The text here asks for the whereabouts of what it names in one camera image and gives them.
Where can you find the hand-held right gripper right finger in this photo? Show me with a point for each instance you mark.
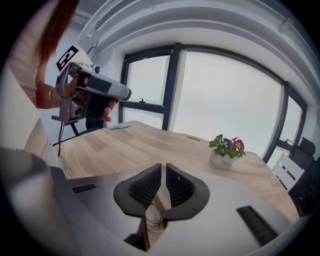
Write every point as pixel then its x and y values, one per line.
pixel 185 192

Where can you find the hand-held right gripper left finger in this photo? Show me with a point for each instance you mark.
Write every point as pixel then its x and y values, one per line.
pixel 140 192

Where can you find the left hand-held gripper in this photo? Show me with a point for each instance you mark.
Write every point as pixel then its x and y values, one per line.
pixel 105 86

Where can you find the clear-framed glasses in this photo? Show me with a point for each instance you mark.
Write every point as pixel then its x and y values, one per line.
pixel 155 212

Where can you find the person's left forearm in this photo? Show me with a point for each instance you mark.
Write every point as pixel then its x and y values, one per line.
pixel 45 96

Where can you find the person's left hand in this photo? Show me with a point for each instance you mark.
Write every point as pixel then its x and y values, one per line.
pixel 110 106

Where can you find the small blue pen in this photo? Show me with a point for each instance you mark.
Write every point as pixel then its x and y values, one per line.
pixel 121 127

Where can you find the white pot with pansy flowers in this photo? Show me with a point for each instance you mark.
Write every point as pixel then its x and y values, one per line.
pixel 226 152

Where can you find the person's beige top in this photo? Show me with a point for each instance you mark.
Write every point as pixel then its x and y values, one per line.
pixel 20 75

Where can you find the white slatted chair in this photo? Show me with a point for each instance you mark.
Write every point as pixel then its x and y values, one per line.
pixel 287 171

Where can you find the black office chair with headrest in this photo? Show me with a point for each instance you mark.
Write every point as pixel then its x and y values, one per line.
pixel 306 160

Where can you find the black window frame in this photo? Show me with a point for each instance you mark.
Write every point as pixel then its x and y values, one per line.
pixel 172 82

